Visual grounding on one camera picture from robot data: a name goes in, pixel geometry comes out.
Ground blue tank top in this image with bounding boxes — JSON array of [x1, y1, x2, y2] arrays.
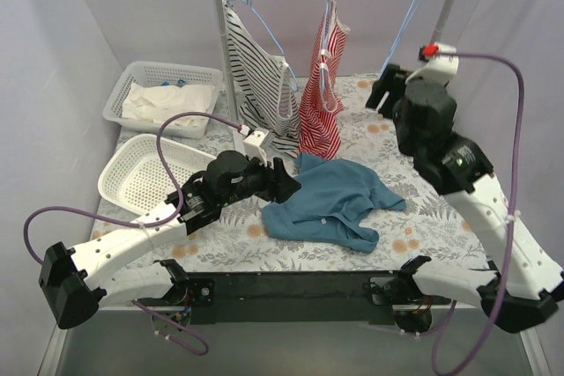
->
[[262, 152, 406, 254]]

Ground blue wire hanger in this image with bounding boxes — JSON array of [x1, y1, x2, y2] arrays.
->
[[379, 0, 435, 76]]

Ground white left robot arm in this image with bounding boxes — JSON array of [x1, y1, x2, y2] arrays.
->
[[39, 151, 301, 329]]

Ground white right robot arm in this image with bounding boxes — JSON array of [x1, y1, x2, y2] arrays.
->
[[366, 63, 563, 333]]

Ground blue hanger with red top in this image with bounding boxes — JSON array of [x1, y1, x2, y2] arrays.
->
[[318, 0, 338, 114]]

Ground red white striped tank top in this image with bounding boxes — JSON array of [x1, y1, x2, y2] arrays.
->
[[300, 0, 350, 159]]

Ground black white striped tank top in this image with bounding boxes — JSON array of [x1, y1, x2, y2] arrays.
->
[[222, 0, 301, 159]]

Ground blue hanger with striped top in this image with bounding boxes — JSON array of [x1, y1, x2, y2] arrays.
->
[[226, 0, 299, 92]]

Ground white round laundry basket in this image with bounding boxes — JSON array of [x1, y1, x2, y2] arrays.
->
[[98, 134, 215, 215]]

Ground white crumpled cloth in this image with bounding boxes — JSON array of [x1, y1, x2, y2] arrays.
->
[[122, 83, 215, 126]]

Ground white rectangular laundry basket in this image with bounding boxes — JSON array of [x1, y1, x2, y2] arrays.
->
[[102, 61, 223, 134]]

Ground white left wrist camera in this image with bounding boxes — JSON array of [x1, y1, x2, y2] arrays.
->
[[238, 124, 272, 165]]

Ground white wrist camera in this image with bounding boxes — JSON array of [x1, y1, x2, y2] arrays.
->
[[238, 124, 272, 165], [405, 42, 459, 86]]

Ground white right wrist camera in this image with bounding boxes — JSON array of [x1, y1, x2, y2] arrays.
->
[[405, 42, 459, 86]]

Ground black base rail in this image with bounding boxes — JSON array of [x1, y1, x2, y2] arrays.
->
[[168, 271, 449, 324]]

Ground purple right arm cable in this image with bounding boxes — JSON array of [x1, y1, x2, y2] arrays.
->
[[430, 52, 527, 376]]

